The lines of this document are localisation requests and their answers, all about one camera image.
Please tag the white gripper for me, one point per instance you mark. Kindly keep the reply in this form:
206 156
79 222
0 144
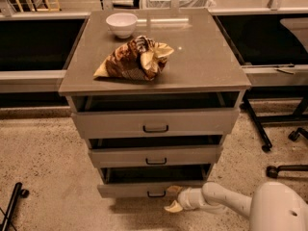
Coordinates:
184 198

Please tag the grey bottom drawer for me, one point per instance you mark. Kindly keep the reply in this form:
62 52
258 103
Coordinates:
152 182

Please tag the grey drawer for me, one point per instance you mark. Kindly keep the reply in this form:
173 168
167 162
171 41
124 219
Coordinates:
155 115
156 151
152 182

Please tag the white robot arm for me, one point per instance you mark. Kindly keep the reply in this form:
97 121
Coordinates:
273 207

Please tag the grey middle drawer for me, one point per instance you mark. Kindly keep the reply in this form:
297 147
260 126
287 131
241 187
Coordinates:
156 151

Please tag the grey drawer cabinet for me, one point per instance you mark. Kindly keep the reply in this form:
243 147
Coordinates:
201 62

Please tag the grey top drawer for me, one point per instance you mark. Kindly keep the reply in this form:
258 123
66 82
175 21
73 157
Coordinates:
155 115

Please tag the black caster leg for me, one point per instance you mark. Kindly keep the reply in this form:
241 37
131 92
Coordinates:
273 172

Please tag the brown crumpled snack bag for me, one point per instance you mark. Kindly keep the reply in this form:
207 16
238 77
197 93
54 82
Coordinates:
141 58

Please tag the black wheeled stand base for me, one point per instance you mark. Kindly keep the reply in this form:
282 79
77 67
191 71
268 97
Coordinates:
298 115

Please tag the black stand leg left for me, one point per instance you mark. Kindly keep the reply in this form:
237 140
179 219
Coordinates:
18 192

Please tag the white bowl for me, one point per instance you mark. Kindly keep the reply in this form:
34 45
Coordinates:
122 25

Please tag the wire basket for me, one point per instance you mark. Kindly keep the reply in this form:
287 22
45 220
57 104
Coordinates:
183 4

